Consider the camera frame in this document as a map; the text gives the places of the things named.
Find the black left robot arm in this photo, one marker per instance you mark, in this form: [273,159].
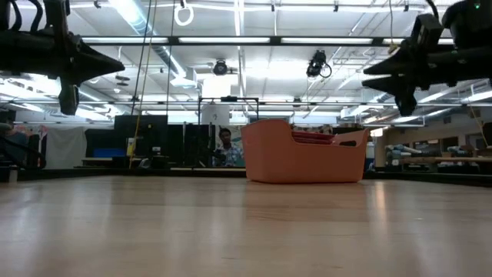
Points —
[5,52]

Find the person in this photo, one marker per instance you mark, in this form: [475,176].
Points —
[228,152]

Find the black partition panel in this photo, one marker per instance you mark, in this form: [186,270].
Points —
[192,142]

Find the silver ventilation duct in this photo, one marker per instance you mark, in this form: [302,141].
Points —
[134,19]

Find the white board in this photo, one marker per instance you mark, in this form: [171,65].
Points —
[215,114]

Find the white blue container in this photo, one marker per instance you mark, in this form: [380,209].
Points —
[371,154]

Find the white cloth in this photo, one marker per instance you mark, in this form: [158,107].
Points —
[65,148]

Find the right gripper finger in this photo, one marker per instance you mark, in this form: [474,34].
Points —
[396,65]
[394,84]

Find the thin black frame rail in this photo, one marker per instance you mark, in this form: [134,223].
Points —
[307,104]

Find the pile of red snack packets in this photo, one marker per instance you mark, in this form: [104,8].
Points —
[311,136]

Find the black frame bar with lights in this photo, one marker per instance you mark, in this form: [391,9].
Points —
[230,40]

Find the black stand frame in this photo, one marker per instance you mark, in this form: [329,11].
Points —
[228,99]

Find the wooden background table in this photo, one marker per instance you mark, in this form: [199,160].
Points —
[461,158]

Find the black overhead camera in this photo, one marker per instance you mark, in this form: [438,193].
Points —
[317,63]

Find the blue box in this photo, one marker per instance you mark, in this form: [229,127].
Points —
[109,152]

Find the orange plastic basket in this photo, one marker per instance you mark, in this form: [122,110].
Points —
[284,161]

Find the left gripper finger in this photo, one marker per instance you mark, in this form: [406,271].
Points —
[92,58]
[92,74]

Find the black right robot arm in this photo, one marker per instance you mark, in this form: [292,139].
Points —
[473,23]

